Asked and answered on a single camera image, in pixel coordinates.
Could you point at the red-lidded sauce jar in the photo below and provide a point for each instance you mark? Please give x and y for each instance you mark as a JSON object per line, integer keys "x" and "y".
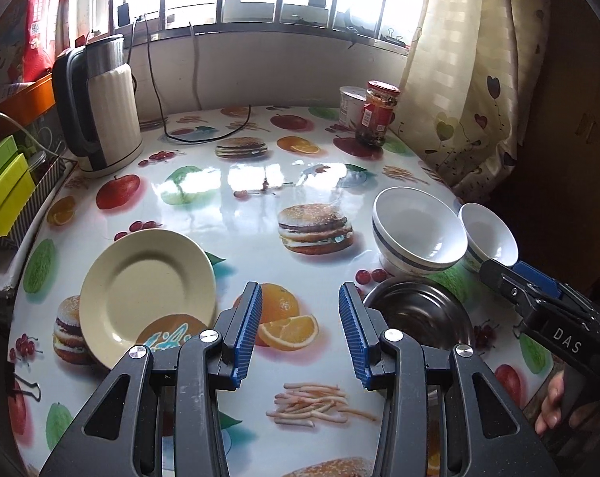
{"x": 377, "y": 113}

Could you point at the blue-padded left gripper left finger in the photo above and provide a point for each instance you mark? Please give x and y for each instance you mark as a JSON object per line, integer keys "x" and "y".
{"x": 119, "y": 430}

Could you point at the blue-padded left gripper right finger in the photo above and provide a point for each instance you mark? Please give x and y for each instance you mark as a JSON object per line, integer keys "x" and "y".
{"x": 481, "y": 430}

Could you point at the small white blue-striped bowl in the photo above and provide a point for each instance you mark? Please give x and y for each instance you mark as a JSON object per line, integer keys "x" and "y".
{"x": 489, "y": 238}

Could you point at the heart-patterned curtain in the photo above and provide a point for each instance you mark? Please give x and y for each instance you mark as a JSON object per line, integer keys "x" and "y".
{"x": 466, "y": 90}

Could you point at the beige plate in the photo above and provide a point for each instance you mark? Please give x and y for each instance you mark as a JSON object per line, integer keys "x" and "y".
{"x": 140, "y": 279}

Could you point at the large white blue-striped bowl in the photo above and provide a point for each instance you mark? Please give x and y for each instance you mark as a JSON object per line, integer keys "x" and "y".
{"x": 415, "y": 232}

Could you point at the stainless steel bowl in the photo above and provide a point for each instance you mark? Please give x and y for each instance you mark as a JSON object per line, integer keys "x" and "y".
{"x": 424, "y": 310}

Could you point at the red packaging bag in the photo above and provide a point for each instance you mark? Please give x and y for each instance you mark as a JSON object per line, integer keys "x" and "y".
{"x": 39, "y": 49}

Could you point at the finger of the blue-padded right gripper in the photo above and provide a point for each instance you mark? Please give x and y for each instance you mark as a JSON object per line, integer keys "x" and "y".
{"x": 543, "y": 282}
{"x": 503, "y": 281}

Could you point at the black binder clip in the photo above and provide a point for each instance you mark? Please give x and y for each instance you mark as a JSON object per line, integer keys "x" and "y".
{"x": 24, "y": 387}

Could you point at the right hand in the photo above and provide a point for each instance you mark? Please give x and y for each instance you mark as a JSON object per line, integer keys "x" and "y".
{"x": 550, "y": 414}

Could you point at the white plastic cup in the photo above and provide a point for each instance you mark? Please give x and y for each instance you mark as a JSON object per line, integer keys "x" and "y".
{"x": 352, "y": 102}

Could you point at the yellow box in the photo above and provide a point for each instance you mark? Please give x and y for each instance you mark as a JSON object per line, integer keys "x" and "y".
{"x": 16, "y": 186}

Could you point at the striped storage basket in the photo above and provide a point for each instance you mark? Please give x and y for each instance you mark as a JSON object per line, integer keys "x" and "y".
{"x": 57, "y": 173}

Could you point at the orange tray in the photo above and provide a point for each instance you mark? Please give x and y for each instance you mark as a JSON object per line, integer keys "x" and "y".
{"x": 30, "y": 102}

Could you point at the cream electric kettle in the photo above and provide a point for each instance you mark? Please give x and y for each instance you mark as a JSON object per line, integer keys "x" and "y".
{"x": 94, "y": 96}

